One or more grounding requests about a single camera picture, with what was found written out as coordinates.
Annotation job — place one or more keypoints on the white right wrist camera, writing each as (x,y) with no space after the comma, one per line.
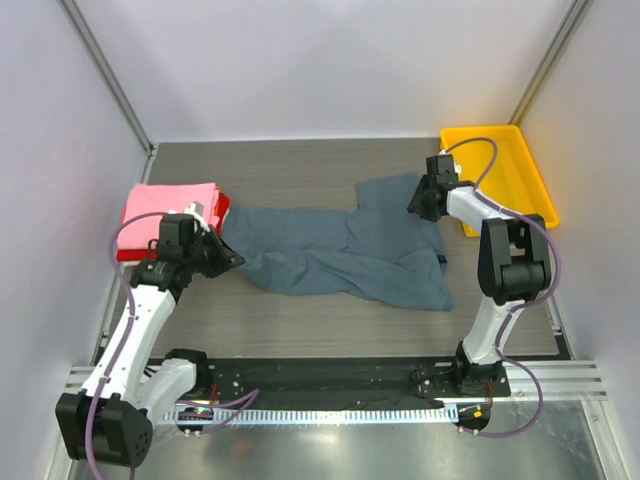
(448,168)

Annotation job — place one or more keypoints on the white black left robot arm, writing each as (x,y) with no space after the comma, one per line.
(112,417)

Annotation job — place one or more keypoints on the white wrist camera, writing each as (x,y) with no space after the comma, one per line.
(448,168)
(196,210)

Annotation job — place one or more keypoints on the blue-grey t-shirt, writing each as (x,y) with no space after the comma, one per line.
(378,251)

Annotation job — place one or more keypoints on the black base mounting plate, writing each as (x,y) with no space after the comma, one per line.
(285,380)

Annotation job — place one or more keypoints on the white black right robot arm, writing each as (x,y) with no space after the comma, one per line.
(513,268)

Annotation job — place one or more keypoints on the right aluminium corner post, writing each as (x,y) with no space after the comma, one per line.
(561,38)

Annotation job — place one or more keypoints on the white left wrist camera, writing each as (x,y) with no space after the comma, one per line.
(196,210)

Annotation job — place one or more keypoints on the aluminium frame rail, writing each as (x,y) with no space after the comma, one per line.
(559,379)

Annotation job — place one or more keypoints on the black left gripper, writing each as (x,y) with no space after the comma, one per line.
(226,257)

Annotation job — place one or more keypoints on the left aluminium corner post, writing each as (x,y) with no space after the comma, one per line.
(91,45)

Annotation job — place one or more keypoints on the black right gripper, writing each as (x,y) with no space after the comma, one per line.
(428,195)

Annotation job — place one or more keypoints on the aluminium corner post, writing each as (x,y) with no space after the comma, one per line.
(91,45)
(561,38)

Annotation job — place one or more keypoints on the slotted grey cable duct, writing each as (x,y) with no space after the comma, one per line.
(185,417)

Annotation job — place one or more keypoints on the yellow plastic tray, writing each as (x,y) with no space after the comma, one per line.
(514,179)

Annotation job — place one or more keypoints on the red folded t-shirt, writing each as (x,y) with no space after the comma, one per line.
(220,210)

